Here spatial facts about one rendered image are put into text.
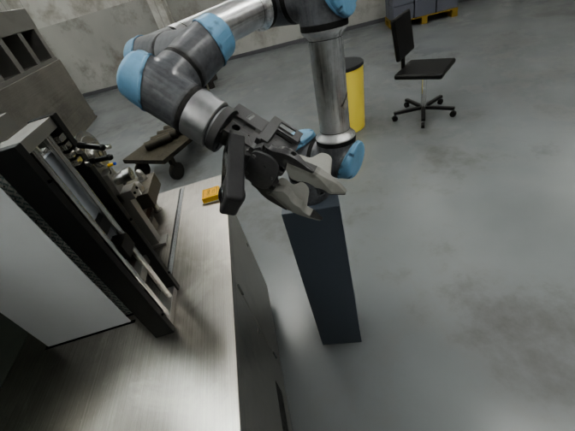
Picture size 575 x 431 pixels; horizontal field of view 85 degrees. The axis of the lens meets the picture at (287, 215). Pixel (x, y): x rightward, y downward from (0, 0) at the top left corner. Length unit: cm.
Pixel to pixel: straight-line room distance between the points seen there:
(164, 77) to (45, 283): 61
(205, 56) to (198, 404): 67
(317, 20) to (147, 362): 89
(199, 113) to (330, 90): 47
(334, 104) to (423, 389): 128
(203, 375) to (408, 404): 106
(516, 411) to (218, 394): 127
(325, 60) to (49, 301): 90
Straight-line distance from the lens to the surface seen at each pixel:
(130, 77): 52
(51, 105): 175
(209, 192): 130
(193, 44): 55
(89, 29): 956
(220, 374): 80
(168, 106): 49
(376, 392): 167
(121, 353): 97
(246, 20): 81
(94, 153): 107
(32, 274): 93
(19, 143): 65
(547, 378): 183
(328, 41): 86
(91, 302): 97
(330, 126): 91
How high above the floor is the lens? 156
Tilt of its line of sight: 38 degrees down
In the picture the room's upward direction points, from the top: 17 degrees counter-clockwise
